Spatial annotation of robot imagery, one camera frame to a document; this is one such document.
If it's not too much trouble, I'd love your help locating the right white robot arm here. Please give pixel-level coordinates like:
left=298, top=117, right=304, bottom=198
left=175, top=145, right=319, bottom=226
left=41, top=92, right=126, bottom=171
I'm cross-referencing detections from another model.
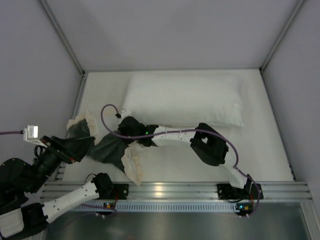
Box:
left=118, top=116, right=252, bottom=192

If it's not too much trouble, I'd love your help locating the white pillowcase with cream ruffle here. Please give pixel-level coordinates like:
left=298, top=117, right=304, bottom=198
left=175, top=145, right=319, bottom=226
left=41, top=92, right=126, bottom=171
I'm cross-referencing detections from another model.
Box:
left=66, top=110, right=144, bottom=186

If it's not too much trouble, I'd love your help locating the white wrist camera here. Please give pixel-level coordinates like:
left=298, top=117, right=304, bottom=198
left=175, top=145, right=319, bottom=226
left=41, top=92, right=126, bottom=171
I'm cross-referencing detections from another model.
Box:
left=23, top=125, right=47, bottom=148
left=115, top=108, right=132, bottom=119

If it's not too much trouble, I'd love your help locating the aluminium frame post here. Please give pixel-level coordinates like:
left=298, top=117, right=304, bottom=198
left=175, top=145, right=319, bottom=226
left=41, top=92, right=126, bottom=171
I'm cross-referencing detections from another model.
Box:
left=37, top=0, right=87, bottom=76
left=258, top=0, right=310, bottom=73

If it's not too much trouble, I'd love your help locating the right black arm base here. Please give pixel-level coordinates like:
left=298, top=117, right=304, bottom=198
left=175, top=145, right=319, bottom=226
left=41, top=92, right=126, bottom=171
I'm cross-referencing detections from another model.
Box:
left=217, top=183, right=264, bottom=202

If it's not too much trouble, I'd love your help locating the perforated grey cable duct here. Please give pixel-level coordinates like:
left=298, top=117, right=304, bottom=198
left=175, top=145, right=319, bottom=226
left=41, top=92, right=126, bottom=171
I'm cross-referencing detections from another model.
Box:
left=74, top=201, right=253, bottom=213

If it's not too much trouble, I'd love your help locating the right aluminium frame post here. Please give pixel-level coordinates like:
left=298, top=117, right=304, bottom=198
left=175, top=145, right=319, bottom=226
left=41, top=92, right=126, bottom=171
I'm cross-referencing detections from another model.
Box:
left=258, top=0, right=310, bottom=73

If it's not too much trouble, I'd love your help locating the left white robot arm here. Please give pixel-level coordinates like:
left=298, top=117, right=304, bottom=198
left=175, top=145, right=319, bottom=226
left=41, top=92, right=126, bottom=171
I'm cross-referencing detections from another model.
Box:
left=0, top=136, right=113, bottom=240

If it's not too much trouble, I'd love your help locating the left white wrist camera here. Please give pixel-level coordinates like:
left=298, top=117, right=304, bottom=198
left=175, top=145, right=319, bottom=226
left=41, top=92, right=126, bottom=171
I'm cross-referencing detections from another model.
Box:
left=23, top=125, right=47, bottom=148

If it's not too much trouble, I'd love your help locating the aluminium mounting rail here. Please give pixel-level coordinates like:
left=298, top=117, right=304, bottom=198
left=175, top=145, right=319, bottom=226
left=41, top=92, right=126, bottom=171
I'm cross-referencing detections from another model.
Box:
left=40, top=181, right=313, bottom=202

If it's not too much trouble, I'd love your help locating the white pillow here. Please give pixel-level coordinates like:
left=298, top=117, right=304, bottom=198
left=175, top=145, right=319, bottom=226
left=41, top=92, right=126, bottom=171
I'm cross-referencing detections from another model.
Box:
left=122, top=74, right=244, bottom=127

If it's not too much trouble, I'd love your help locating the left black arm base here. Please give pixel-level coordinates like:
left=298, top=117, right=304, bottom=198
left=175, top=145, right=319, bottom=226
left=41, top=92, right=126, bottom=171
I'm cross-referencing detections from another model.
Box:
left=99, top=183, right=129, bottom=200

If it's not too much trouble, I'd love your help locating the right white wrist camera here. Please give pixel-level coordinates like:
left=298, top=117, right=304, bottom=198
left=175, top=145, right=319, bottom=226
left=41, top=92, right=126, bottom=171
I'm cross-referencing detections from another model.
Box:
left=115, top=108, right=132, bottom=119

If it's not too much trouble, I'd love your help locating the left aluminium frame post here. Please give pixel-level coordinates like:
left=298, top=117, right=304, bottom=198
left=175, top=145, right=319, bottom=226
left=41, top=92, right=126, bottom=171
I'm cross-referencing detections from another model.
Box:
left=37, top=0, right=87, bottom=76

